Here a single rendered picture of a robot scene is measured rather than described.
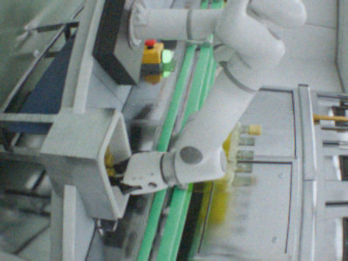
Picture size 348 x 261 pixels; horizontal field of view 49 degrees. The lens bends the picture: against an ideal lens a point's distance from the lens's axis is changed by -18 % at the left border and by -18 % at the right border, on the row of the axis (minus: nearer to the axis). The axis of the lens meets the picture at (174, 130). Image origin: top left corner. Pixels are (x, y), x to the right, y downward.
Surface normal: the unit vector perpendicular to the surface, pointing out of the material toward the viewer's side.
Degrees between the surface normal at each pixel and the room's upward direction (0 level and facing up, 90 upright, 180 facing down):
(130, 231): 90
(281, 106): 90
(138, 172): 106
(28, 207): 90
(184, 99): 90
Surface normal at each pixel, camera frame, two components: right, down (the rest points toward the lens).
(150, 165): -0.37, -0.71
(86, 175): -0.18, 0.66
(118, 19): -0.18, -0.23
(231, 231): -0.09, -0.76
